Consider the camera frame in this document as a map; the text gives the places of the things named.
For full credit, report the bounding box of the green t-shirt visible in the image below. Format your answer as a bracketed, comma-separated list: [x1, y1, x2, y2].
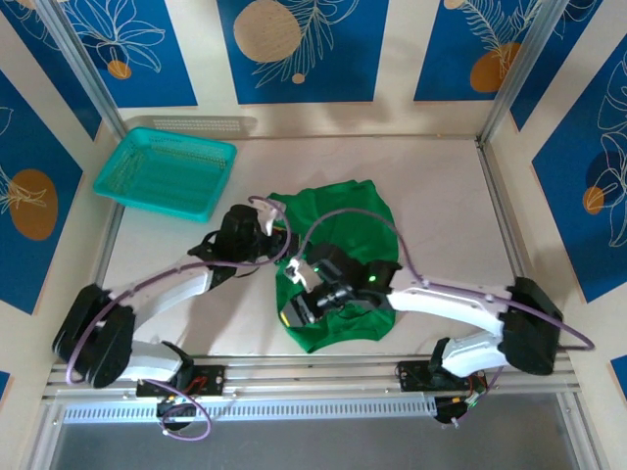
[267, 179, 399, 354]

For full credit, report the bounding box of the teal plastic basket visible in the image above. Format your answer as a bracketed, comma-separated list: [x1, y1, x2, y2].
[92, 126, 239, 225]

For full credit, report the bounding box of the perforated metal vent plate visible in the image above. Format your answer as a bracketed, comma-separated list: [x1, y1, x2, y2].
[124, 116, 259, 133]

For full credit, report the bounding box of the grey metal sheet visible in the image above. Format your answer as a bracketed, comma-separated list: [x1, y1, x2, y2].
[48, 419, 577, 470]

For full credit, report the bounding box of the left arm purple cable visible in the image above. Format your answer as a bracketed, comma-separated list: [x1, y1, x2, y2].
[66, 195, 294, 386]

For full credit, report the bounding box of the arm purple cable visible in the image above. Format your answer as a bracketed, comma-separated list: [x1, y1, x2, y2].
[66, 195, 294, 386]
[296, 208, 597, 353]

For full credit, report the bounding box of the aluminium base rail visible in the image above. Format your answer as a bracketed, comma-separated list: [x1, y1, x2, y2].
[43, 354, 582, 396]

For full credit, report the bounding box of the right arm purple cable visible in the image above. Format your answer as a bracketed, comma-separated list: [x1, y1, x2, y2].
[296, 208, 597, 353]

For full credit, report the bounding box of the white slotted cable duct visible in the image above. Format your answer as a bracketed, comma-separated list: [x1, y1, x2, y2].
[63, 397, 437, 422]

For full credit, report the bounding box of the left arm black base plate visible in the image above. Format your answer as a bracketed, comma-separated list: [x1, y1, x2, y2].
[136, 364, 226, 398]

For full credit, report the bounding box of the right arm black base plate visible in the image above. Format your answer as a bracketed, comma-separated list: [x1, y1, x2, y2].
[396, 359, 486, 393]

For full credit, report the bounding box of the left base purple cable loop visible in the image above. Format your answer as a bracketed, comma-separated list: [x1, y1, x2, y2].
[146, 381, 215, 445]

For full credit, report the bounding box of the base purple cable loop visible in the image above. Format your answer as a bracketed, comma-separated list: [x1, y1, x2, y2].
[450, 364, 506, 428]
[146, 381, 215, 445]

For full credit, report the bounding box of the aluminium table side rail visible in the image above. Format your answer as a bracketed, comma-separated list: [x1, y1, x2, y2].
[474, 136, 559, 353]

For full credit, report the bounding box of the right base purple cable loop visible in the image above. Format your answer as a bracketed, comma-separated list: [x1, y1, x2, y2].
[450, 364, 506, 428]

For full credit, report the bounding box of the aluminium frame post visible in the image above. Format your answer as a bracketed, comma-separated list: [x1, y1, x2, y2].
[36, 0, 131, 143]
[477, 0, 572, 148]

